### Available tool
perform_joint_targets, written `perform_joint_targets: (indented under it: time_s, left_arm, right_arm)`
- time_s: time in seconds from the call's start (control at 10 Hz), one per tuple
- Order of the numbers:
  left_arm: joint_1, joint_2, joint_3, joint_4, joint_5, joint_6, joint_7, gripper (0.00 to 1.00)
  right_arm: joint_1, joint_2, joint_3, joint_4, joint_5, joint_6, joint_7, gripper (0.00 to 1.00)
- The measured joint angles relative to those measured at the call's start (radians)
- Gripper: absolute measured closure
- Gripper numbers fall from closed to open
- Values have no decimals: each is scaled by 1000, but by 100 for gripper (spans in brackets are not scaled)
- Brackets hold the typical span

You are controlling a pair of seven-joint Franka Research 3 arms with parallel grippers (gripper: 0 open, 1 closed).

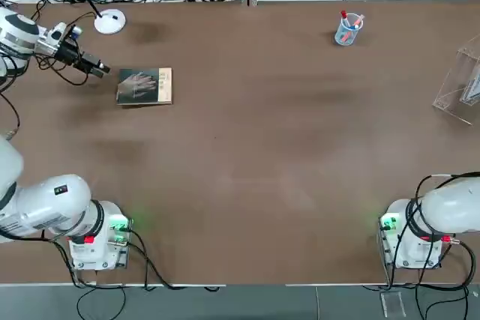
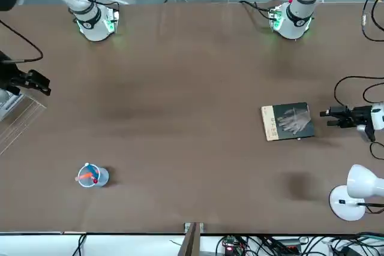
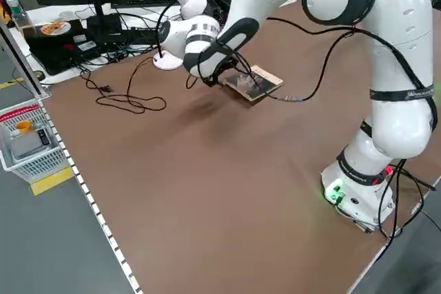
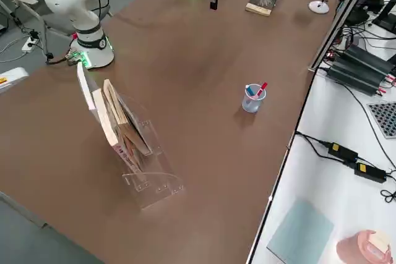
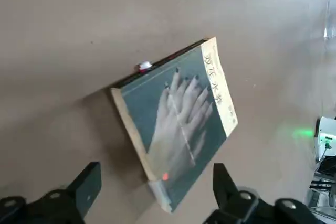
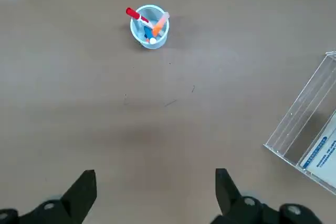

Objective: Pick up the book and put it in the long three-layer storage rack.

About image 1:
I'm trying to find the black left base cable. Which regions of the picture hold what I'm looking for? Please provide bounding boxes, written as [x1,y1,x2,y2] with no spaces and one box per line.
[48,228,226,320]

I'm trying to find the metal floor socket cover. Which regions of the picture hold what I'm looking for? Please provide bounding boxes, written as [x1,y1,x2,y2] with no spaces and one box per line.
[380,292,407,317]

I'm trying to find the black base cable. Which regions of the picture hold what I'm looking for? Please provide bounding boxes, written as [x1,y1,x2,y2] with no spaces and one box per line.
[48,228,226,320]
[365,237,480,320]

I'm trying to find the black lamp cable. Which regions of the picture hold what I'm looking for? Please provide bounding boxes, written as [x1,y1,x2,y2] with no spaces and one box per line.
[29,0,99,34]

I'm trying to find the dark book with hand cover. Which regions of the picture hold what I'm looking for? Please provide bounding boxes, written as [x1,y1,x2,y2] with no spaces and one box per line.
[115,67,174,107]

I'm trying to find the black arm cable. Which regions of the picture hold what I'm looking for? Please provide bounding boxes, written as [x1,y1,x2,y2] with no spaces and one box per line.
[406,172,480,241]
[0,52,92,139]

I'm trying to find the black right base cable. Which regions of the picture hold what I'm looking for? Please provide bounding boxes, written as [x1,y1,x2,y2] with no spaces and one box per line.
[365,237,480,320]

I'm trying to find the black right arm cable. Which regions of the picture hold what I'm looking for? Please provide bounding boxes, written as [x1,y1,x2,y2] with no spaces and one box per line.
[406,172,480,241]

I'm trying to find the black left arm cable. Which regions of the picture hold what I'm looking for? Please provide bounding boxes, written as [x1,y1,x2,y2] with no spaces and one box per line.
[0,52,92,139]

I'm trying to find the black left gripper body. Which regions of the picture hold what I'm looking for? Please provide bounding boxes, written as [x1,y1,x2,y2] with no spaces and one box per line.
[54,38,86,69]

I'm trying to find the orange marker pen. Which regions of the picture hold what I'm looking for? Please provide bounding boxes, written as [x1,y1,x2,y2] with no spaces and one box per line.
[341,15,366,44]

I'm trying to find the clear acrylic storage rack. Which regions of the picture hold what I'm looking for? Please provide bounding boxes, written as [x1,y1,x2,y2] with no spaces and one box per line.
[432,34,480,126]

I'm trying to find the clear plastic pen cup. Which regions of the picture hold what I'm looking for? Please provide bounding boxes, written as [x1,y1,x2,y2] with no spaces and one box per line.
[334,12,365,47]

